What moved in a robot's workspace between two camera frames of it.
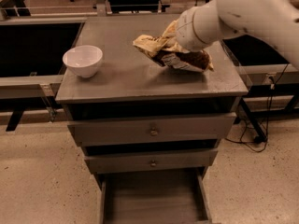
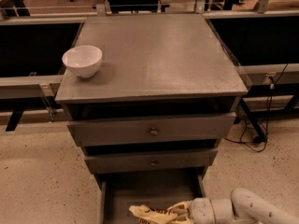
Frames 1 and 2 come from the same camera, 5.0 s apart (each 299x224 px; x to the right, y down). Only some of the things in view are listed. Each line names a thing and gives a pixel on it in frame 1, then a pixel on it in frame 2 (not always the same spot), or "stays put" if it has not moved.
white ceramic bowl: (83, 60) stays put
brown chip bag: (163, 52) to (144, 214)
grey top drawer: (152, 129) stays put
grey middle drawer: (145, 161) stays put
